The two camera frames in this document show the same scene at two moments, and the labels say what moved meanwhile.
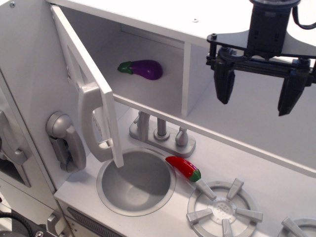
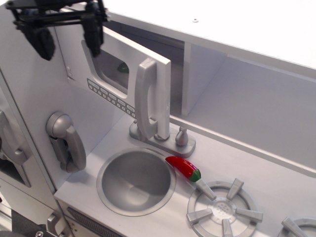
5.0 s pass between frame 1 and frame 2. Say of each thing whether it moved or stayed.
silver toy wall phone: stayed
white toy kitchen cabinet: stayed
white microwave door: moved
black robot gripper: moved
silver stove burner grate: stayed
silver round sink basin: stayed
